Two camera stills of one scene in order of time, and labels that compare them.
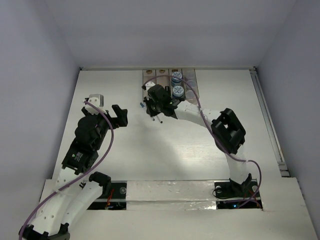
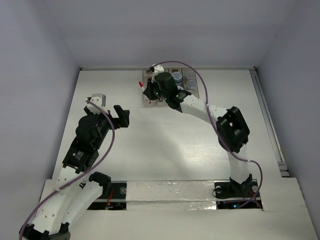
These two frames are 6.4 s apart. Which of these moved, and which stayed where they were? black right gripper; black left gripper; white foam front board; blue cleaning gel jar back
Moved: black right gripper
Stayed: blue cleaning gel jar back; white foam front board; black left gripper
